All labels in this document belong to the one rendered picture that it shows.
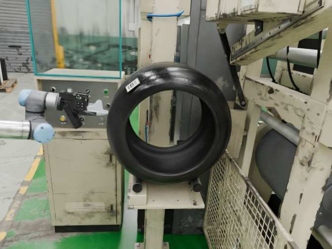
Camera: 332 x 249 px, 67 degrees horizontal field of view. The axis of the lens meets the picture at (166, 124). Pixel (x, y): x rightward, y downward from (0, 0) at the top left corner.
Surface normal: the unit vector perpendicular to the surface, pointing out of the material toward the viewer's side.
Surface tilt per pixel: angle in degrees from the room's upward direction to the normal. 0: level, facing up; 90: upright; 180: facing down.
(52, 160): 90
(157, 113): 90
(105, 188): 90
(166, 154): 80
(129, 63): 90
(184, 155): 43
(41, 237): 0
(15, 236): 0
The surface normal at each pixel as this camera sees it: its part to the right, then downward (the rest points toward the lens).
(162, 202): 0.06, -0.94
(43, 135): 0.62, 0.30
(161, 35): 0.09, 0.34
